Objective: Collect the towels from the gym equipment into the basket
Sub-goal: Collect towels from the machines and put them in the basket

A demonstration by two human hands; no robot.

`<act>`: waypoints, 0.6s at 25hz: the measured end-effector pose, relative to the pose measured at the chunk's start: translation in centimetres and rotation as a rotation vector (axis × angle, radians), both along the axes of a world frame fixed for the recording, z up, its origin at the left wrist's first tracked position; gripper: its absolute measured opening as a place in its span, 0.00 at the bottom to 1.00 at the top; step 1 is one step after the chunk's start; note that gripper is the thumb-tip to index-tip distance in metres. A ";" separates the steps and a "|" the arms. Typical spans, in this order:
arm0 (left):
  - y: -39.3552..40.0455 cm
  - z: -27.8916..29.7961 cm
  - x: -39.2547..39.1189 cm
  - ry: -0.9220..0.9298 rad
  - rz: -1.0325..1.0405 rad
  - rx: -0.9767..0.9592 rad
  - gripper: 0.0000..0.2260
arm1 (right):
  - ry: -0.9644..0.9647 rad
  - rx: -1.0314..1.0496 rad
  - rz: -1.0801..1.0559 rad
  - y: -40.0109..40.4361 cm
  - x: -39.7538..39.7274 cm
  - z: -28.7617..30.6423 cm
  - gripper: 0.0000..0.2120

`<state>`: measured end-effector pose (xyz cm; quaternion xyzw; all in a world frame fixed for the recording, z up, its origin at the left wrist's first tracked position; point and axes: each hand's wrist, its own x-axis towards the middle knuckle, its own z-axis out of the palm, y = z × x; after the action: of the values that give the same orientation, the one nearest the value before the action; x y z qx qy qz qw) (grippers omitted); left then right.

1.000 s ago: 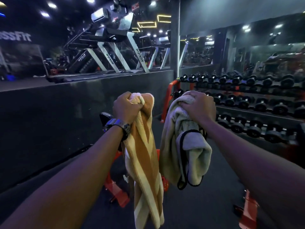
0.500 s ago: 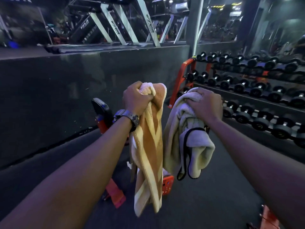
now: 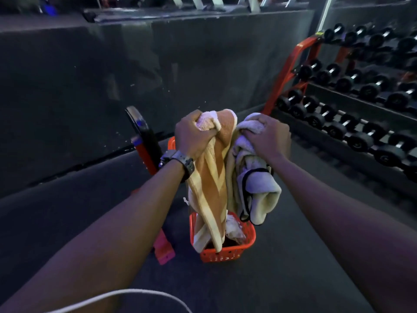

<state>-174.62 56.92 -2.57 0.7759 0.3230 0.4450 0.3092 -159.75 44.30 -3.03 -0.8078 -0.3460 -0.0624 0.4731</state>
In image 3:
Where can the black wristwatch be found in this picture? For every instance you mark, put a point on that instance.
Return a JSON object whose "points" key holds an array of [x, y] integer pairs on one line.
{"points": [[179, 159]]}

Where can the person's right hand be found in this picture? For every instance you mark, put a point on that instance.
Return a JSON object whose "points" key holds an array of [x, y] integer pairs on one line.
{"points": [[273, 140]]}

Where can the treadmill with white uprights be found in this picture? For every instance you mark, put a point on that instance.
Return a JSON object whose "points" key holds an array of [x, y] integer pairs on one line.
{"points": [[253, 3], [197, 1], [265, 0]]}

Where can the person's left forearm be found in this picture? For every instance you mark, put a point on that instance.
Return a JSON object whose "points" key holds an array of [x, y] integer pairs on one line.
{"points": [[97, 251]]}

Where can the red plastic basket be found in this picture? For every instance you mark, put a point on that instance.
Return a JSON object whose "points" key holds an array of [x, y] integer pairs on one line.
{"points": [[228, 254]]}

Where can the white dark-striped towel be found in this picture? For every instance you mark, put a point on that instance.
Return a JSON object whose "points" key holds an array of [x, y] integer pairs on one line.
{"points": [[260, 189]]}

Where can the set of black dumbbells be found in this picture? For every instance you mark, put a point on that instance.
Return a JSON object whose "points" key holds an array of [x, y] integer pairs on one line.
{"points": [[358, 141]]}

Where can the beige brown striped towel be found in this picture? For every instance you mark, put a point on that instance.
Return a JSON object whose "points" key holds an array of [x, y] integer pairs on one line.
{"points": [[208, 179]]}

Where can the person's right forearm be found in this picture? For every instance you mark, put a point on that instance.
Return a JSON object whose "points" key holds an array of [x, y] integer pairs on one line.
{"points": [[352, 231]]}

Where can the black upright bench red frame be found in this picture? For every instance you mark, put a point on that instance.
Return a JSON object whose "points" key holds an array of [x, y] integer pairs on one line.
{"points": [[146, 140]]}

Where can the person's left hand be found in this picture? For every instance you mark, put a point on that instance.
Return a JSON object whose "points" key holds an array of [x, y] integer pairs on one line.
{"points": [[192, 136]]}

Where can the red black dumbbell rack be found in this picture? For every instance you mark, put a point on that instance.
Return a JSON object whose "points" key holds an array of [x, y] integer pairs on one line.
{"points": [[286, 68]]}

